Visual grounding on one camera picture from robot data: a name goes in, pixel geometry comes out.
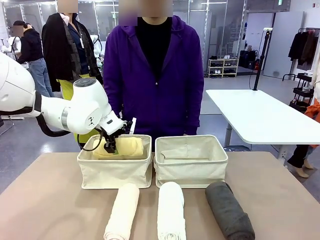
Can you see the wooden shoe rack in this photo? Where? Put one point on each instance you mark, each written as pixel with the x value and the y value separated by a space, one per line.
pixel 223 67

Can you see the black trolley cart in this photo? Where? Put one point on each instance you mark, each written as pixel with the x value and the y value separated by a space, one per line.
pixel 302 92

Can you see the person in dark top and jeans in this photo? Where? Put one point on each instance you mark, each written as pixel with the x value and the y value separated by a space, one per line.
pixel 32 50

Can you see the yellow towel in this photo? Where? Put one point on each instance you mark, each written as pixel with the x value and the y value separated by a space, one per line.
pixel 130 147

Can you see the black camera stand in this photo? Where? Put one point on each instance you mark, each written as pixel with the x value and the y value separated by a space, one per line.
pixel 261 57

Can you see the dark grey towel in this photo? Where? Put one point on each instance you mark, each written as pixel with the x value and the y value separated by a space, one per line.
pixel 228 210

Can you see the white folding table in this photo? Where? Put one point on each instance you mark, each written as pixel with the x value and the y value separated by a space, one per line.
pixel 260 115

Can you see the beige fabric basket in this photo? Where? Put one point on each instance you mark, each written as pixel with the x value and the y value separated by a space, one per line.
pixel 115 172
pixel 192 172

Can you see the person in orange jacket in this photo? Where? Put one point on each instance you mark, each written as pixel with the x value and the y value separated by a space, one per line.
pixel 313 110

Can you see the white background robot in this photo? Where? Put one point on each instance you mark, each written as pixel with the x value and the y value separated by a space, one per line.
pixel 96 45

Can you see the person in purple hoodie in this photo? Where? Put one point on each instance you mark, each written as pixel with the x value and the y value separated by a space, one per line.
pixel 155 82

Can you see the white towel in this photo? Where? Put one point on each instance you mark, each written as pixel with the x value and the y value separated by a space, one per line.
pixel 171 210

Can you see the clothes rack with dark coats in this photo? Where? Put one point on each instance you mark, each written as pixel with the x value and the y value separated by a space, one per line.
pixel 303 50

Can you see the rolled pale pink towel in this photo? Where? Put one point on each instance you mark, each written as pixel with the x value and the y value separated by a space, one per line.
pixel 123 210

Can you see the black bags pile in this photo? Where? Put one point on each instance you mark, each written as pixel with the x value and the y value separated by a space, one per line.
pixel 248 58

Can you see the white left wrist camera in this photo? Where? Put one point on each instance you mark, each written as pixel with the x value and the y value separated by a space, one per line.
pixel 132 125

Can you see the person with yellow apron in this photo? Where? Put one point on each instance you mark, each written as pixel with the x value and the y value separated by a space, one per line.
pixel 65 50

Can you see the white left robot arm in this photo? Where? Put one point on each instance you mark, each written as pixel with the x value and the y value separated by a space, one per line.
pixel 85 105

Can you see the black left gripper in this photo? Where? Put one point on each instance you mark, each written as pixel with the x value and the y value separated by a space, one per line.
pixel 111 138

